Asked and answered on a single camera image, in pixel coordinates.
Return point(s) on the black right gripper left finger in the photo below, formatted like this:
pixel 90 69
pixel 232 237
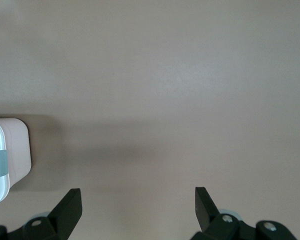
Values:
pixel 62 217

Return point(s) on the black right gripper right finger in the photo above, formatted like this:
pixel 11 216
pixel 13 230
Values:
pixel 207 215

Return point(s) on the pink plastic storage box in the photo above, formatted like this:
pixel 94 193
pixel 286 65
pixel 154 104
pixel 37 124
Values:
pixel 18 150

